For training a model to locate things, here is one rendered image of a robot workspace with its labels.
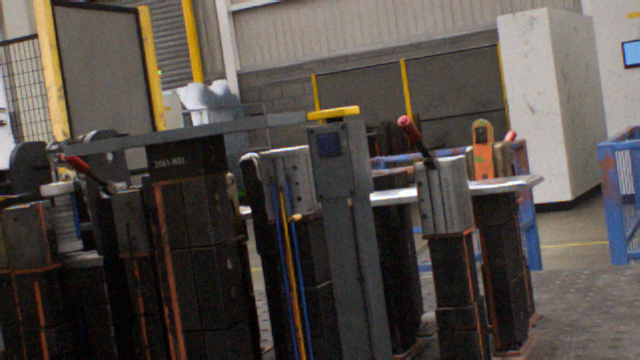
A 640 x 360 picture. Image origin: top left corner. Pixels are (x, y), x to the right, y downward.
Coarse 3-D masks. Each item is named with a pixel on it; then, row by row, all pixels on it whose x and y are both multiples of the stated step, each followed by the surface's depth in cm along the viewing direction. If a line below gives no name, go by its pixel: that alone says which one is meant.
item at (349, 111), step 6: (342, 108) 135; (348, 108) 137; (354, 108) 139; (312, 114) 137; (318, 114) 137; (324, 114) 137; (330, 114) 136; (336, 114) 136; (342, 114) 135; (348, 114) 137; (354, 114) 139; (330, 120) 138; (336, 120) 138; (342, 120) 139
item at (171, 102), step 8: (168, 96) 1438; (176, 96) 1458; (168, 104) 1435; (176, 104) 1455; (168, 112) 1433; (176, 112) 1453; (168, 120) 1431; (176, 120) 1451; (168, 128) 1428; (176, 128) 1447
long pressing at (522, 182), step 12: (480, 180) 172; (492, 180) 168; (504, 180) 165; (516, 180) 161; (528, 180) 161; (540, 180) 164; (384, 192) 177; (396, 192) 174; (408, 192) 167; (480, 192) 156; (492, 192) 156; (372, 204) 164; (384, 204) 163
